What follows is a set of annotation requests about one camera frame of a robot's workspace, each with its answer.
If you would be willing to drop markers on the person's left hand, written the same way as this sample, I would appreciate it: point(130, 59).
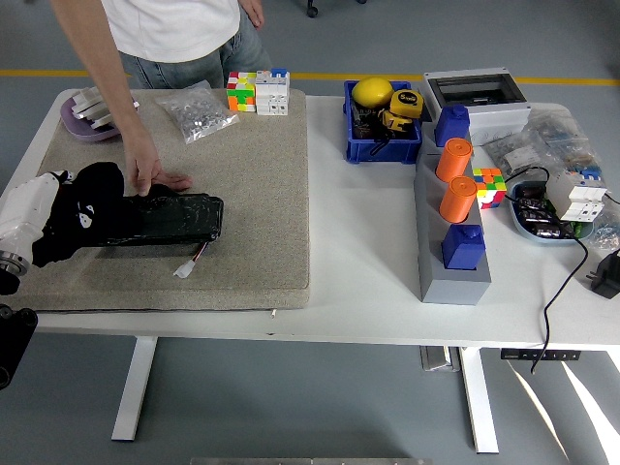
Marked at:
point(253, 12)

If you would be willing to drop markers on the person's right hand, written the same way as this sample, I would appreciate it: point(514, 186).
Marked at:
point(145, 160)

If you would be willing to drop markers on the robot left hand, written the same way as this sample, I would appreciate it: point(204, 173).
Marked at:
point(26, 213)

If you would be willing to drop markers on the black rag with white print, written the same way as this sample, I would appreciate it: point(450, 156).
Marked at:
point(72, 232)

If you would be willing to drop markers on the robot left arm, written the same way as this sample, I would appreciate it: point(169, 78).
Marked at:
point(12, 339)

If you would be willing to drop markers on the black table control panel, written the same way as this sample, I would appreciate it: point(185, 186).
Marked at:
point(537, 354)

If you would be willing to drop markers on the black chair caster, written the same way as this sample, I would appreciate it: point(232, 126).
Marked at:
point(312, 9)

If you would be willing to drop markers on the purple shallow dish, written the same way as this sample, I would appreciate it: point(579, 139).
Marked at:
point(82, 133)

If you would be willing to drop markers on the clear bag of metal nuts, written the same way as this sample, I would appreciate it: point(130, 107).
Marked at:
point(198, 114)

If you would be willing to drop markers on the person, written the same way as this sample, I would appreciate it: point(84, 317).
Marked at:
point(179, 29)

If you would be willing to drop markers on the stack of white plastic pieces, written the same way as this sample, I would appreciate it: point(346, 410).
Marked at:
point(89, 104)

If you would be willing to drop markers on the large colourful puzzle cube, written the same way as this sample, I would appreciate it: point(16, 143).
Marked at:
point(240, 94)

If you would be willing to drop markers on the white circuit breaker block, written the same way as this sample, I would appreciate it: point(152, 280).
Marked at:
point(271, 97)

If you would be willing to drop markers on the grey-brown table mat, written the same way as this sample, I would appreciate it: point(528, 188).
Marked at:
point(242, 194)

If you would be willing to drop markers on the yellow rounded object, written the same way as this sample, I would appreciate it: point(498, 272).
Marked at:
point(372, 92)

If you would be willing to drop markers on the yellow tape measure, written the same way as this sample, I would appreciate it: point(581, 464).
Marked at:
point(406, 102)

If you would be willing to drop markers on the yellow and black tool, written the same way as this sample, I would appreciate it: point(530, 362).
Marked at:
point(394, 123)

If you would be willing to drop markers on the blue plastic bin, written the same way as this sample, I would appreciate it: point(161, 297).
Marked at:
point(382, 152)

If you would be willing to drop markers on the white table leg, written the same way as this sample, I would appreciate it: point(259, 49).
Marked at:
point(135, 387)
point(479, 402)

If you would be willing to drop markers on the blue block with knob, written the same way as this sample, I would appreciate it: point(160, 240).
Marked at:
point(462, 252)
point(450, 128)

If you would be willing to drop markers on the orange cylinder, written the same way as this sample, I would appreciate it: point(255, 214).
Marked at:
point(453, 162)
point(457, 201)

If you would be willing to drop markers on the small colourful puzzle cube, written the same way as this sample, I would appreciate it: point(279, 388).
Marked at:
point(491, 189)

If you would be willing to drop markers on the clear bags of small parts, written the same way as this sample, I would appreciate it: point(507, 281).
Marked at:
point(547, 140)

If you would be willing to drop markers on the grey block holder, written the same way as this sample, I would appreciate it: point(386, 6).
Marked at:
point(453, 288)

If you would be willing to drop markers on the black electronic parts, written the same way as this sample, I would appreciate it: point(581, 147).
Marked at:
point(533, 213)

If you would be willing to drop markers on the grey box under table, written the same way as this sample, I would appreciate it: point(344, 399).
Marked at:
point(438, 358)

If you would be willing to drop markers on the white breaker with blue clips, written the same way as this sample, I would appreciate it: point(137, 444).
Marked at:
point(576, 201)

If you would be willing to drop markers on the light blue dish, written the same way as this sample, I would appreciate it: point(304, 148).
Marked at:
point(552, 240)

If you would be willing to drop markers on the black power adapter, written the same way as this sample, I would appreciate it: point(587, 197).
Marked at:
point(608, 276)

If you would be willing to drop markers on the white T-shaped plastic bracket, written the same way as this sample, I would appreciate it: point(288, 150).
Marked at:
point(99, 123)

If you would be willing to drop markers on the grey electrical enclosure box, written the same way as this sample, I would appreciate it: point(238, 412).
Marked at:
point(499, 114)

